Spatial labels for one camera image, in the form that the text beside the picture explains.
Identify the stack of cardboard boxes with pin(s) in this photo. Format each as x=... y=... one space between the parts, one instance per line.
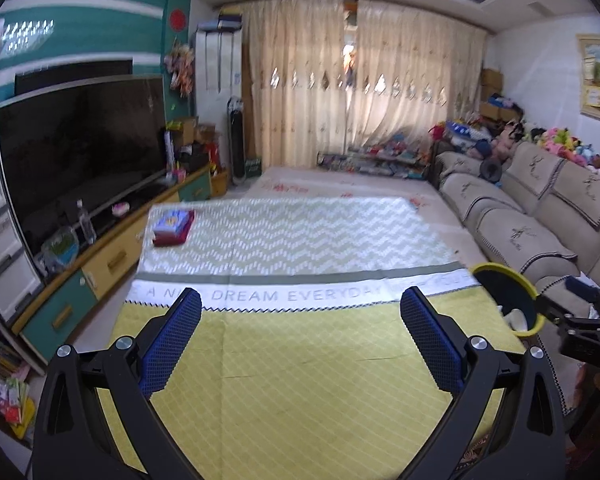
x=492 y=90

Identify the white standing air conditioner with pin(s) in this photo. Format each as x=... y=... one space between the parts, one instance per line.
x=220 y=70

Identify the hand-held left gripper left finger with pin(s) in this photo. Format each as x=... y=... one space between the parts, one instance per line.
x=170 y=340

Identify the blue pink tissue pack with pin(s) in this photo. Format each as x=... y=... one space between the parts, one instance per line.
x=172 y=227

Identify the yellow green printed tablecloth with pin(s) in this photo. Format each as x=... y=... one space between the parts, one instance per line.
x=300 y=360

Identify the white plastic drawer unit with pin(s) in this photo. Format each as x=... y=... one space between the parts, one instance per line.
x=0 y=260

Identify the yellow rimmed black trash bin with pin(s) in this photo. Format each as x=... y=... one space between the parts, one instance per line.
x=500 y=285

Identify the dark green crate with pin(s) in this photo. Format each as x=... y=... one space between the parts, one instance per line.
x=254 y=167

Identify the clear water bottle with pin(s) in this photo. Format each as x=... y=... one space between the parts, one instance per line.
x=86 y=225

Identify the cream paper cup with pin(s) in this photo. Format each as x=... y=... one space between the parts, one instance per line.
x=516 y=319

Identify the cream patterned curtain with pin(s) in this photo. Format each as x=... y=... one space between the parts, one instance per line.
x=295 y=85
x=410 y=60

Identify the person's right forearm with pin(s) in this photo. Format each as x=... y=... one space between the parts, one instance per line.
x=595 y=385

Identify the yellow basket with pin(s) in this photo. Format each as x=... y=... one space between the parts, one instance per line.
x=219 y=183

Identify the pink flower ornament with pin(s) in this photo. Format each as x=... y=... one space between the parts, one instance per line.
x=120 y=208

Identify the hanging flower decoration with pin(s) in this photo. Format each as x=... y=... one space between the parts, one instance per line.
x=180 y=67

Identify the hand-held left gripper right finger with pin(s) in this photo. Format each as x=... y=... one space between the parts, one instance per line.
x=430 y=340

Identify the clear green plastic bag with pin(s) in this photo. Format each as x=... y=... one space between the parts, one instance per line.
x=59 y=250

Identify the yellow teal television cabinet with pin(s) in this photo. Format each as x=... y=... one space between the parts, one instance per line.
x=75 y=305

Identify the red round wall ornament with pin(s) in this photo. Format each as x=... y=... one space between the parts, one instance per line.
x=178 y=19

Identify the beige fabric sofa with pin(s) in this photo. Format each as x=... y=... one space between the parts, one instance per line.
x=520 y=220

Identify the brown cardboard box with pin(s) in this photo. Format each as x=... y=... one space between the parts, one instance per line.
x=190 y=132

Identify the large black television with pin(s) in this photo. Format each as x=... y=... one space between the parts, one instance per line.
x=80 y=150

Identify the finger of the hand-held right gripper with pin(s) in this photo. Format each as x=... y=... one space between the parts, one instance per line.
x=560 y=307
x=582 y=285

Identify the pile of plush toys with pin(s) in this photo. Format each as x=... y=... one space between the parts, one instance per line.
x=555 y=142

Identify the blue white bag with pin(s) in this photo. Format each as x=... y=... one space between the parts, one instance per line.
x=467 y=132

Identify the black round cushion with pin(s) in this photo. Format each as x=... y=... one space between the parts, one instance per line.
x=491 y=170

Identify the pile of books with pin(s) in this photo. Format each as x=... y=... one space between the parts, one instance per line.
x=5 y=395

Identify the black tower fan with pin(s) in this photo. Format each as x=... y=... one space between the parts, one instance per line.
x=236 y=145

